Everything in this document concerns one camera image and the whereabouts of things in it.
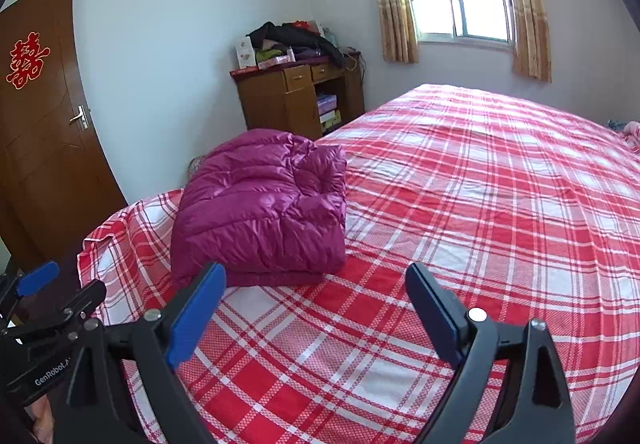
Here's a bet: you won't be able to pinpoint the magenta quilted down jacket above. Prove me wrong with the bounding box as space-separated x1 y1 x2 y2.
170 130 347 289

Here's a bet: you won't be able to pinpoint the black clothes pile on desk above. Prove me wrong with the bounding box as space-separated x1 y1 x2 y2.
248 21 346 68

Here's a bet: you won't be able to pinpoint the person's left hand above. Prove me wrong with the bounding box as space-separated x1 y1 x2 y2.
27 395 54 444

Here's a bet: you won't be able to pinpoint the brown wooden door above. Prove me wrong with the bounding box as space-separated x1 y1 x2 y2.
1 0 126 271

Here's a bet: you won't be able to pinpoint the red white plaid bed sheet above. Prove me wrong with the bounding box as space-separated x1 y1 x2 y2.
77 83 640 444

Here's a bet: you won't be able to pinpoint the grey patterned bag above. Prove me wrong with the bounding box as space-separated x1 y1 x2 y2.
188 156 206 179

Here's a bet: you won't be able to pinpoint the red double happiness decal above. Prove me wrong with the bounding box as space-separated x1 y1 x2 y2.
6 31 51 90

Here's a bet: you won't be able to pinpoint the boxes on desk shelf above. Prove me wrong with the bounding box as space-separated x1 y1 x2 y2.
317 95 342 133

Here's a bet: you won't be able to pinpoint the brown wooden desk cabinet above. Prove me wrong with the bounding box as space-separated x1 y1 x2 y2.
231 50 366 141

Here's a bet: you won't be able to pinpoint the pink floral pillow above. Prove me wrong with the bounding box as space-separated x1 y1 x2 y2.
608 120 640 150

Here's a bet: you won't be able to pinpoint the beige curtain right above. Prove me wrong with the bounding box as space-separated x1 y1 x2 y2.
512 0 552 83

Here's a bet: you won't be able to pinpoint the white box on desk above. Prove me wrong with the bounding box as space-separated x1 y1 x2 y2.
235 36 257 70

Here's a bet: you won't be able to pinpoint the silver door handle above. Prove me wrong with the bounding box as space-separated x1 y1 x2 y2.
68 104 90 131

